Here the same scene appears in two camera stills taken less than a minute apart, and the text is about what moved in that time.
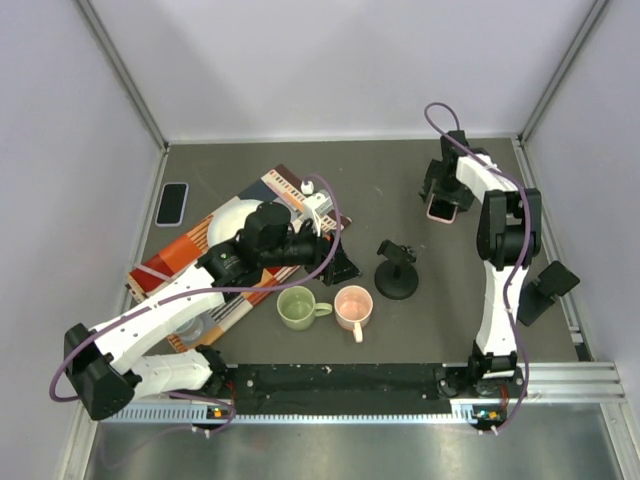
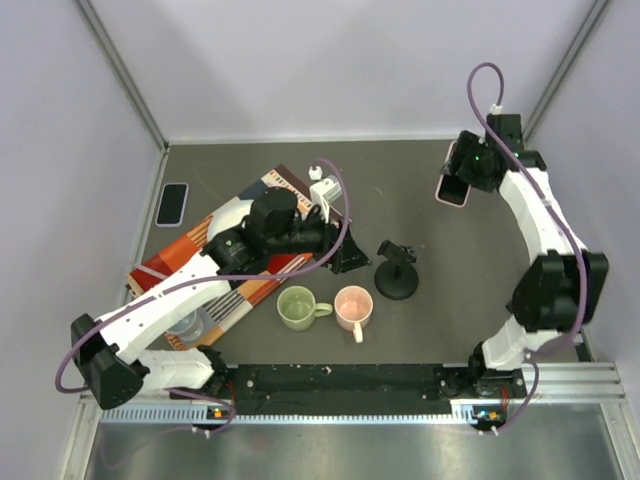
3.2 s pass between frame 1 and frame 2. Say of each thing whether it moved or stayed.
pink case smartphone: moved
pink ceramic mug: stayed
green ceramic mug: stayed
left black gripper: moved
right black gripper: moved
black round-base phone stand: stayed
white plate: stayed
